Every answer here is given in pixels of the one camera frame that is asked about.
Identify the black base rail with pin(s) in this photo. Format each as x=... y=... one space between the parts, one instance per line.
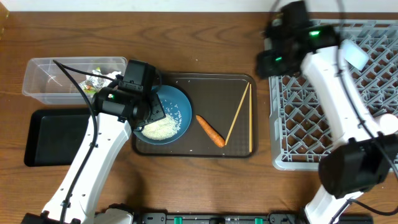
x=121 y=213

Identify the grey dishwasher rack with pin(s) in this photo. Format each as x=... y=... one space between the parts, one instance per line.
x=300 y=135

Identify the dark blue plate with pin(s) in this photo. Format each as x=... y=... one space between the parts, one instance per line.
x=170 y=96

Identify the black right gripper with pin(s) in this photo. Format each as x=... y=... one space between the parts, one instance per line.
x=263 y=68

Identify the orange carrot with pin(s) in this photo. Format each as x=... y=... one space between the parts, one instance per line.
x=212 y=134

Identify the black plastic tray bin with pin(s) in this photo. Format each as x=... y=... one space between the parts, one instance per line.
x=55 y=136

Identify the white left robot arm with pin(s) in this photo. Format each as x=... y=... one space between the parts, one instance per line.
x=77 y=197

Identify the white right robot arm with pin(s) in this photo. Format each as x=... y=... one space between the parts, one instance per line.
x=362 y=154

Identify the pile of white rice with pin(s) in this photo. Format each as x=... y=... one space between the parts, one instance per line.
x=164 y=128

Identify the foil snack wrapper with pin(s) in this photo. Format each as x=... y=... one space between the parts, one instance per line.
x=101 y=78

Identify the pink plastic cup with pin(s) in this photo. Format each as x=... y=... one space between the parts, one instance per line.
x=388 y=123

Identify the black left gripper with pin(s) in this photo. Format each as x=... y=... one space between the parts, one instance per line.
x=159 y=112

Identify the light blue bowl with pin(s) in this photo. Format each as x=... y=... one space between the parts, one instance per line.
x=354 y=54

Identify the dark brown serving tray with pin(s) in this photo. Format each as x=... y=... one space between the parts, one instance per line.
x=215 y=97

